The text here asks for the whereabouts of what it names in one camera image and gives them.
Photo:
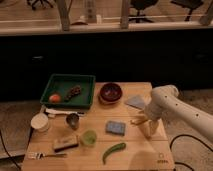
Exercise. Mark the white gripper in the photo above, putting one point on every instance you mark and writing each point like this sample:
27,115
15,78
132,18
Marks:
154,113

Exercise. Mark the yellow banana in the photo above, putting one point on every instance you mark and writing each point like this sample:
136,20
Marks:
139,120

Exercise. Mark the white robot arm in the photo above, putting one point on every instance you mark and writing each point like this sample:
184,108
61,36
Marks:
166,98

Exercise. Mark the green plastic cup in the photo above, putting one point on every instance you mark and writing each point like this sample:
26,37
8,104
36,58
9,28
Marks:
89,138

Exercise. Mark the small metal cup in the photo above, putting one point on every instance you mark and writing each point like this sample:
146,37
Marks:
73,121

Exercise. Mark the white paper cup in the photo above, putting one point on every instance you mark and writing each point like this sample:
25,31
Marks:
40,122

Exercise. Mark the grey triangular cloth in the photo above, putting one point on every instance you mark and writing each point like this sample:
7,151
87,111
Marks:
136,102

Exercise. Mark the green cucumber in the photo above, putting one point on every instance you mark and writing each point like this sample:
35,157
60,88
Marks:
112,149

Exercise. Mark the blue sponge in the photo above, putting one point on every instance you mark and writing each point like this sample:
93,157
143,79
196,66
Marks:
115,127

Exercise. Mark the dark red bowl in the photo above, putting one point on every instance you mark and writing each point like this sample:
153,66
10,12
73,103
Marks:
110,93

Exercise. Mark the brown grape bunch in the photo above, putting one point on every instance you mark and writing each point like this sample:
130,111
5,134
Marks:
76,90

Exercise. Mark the green plastic tray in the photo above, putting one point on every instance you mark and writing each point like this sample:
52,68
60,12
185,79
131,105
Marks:
62,83

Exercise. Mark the wooden block eraser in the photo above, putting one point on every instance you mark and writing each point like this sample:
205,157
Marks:
65,143

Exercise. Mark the red peach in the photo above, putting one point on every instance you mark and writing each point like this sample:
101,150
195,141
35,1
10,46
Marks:
55,98

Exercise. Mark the white knife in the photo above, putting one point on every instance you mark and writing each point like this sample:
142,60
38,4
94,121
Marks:
54,112

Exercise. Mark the silver fork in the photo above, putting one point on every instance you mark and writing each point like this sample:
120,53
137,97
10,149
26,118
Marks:
39,155

